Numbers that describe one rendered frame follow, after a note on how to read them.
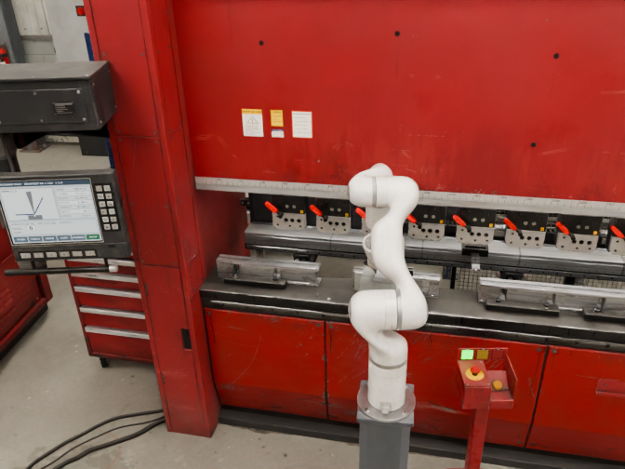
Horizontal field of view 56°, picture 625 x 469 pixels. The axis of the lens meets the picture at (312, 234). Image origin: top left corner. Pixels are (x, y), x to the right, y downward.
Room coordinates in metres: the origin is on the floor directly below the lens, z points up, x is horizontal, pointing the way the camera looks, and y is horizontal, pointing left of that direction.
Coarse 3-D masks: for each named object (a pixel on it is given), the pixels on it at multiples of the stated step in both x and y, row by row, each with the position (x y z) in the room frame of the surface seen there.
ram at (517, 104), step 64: (192, 0) 2.42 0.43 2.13; (256, 0) 2.37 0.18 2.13; (320, 0) 2.31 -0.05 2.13; (384, 0) 2.26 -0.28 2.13; (448, 0) 2.21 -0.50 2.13; (512, 0) 2.16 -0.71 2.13; (576, 0) 2.11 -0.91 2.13; (192, 64) 2.43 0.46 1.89; (256, 64) 2.37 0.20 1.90; (320, 64) 2.31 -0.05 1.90; (384, 64) 2.26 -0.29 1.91; (448, 64) 2.20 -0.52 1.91; (512, 64) 2.15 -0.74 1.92; (576, 64) 2.11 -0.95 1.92; (192, 128) 2.44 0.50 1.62; (320, 128) 2.31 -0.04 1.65; (384, 128) 2.26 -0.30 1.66; (448, 128) 2.20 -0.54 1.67; (512, 128) 2.15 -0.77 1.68; (576, 128) 2.10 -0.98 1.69; (256, 192) 2.38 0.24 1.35; (320, 192) 2.32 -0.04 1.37; (448, 192) 2.20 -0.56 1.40; (512, 192) 2.14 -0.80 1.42; (576, 192) 2.09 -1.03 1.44
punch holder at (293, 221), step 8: (272, 200) 2.36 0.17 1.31; (280, 200) 2.35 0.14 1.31; (288, 200) 2.35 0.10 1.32; (296, 200) 2.34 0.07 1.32; (304, 200) 2.33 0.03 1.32; (280, 208) 2.35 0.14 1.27; (288, 208) 2.35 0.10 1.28; (296, 208) 2.34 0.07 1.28; (304, 208) 2.33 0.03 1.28; (288, 216) 2.34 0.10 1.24; (296, 216) 2.34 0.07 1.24; (304, 216) 2.33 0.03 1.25; (280, 224) 2.35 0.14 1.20; (288, 224) 2.34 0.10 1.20; (296, 224) 2.34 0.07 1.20; (304, 224) 2.33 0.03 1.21
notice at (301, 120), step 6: (294, 114) 2.34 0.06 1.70; (300, 114) 2.33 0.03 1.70; (306, 114) 2.33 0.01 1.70; (294, 120) 2.34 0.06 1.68; (300, 120) 2.33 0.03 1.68; (306, 120) 2.33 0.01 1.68; (294, 126) 2.34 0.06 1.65; (300, 126) 2.33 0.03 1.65; (306, 126) 2.33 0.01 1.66; (294, 132) 2.34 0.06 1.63; (300, 132) 2.33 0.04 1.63; (306, 132) 2.33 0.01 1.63
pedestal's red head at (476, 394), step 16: (464, 368) 1.84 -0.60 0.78; (480, 368) 1.84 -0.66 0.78; (512, 368) 1.80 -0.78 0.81; (464, 384) 1.76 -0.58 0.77; (480, 384) 1.75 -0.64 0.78; (512, 384) 1.76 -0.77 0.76; (464, 400) 1.74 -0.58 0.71; (480, 400) 1.74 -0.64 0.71; (496, 400) 1.74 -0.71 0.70; (512, 400) 1.74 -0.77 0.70
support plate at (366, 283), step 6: (366, 270) 2.26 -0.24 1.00; (372, 270) 2.26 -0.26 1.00; (366, 276) 2.21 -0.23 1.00; (372, 276) 2.21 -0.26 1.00; (360, 282) 2.16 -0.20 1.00; (366, 282) 2.16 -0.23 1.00; (372, 282) 2.16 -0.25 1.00; (378, 282) 2.16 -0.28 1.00; (360, 288) 2.11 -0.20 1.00; (366, 288) 2.11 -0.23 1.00; (372, 288) 2.11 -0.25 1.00; (378, 288) 2.11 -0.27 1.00; (384, 288) 2.11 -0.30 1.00; (390, 288) 2.11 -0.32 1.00
